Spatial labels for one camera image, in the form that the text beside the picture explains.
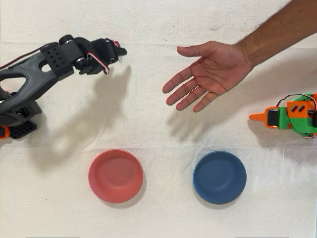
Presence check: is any person's open hand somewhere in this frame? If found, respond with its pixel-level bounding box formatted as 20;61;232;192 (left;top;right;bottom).
162;40;254;113

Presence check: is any blue plastic bowl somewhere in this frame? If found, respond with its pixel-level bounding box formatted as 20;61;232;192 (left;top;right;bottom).
192;150;247;205

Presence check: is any pink plastic bowl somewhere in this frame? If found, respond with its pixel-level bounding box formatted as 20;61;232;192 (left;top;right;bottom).
88;148;144;204

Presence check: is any white table cloth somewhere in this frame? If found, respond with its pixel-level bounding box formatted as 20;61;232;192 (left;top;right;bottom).
0;0;317;238

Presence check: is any red white black servo cable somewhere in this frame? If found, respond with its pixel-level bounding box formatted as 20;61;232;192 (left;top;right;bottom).
0;43;52;70
86;51;111;75

